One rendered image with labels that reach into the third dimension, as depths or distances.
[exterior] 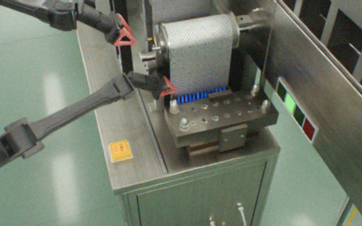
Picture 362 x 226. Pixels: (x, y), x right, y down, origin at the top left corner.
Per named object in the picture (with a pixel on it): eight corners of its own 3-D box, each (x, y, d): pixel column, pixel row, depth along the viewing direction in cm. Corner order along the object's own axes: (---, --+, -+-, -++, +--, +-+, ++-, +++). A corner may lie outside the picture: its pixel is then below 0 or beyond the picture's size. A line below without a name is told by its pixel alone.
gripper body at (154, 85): (158, 101, 150) (141, 97, 146) (151, 83, 156) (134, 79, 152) (166, 88, 146) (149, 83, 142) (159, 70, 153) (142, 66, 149)
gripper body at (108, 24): (110, 44, 132) (91, 35, 127) (105, 27, 138) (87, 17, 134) (122, 29, 129) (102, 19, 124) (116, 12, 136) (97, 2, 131)
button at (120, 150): (109, 147, 157) (109, 143, 155) (127, 143, 159) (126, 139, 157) (112, 161, 152) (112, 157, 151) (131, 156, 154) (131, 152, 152)
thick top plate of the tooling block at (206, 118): (164, 117, 159) (164, 106, 154) (258, 96, 167) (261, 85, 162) (176, 147, 148) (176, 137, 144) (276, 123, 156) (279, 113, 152)
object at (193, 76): (170, 100, 159) (170, 63, 146) (226, 88, 164) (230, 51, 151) (171, 102, 159) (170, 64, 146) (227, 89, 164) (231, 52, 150)
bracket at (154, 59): (147, 105, 174) (142, 46, 152) (161, 102, 175) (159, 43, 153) (150, 113, 170) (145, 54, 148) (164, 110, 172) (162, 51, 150)
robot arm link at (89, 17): (73, 22, 125) (83, 10, 122) (72, 8, 129) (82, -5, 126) (92, 31, 129) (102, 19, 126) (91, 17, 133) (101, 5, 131)
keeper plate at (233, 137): (218, 148, 156) (220, 129, 148) (242, 142, 158) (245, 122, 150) (220, 152, 154) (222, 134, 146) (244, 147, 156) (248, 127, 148)
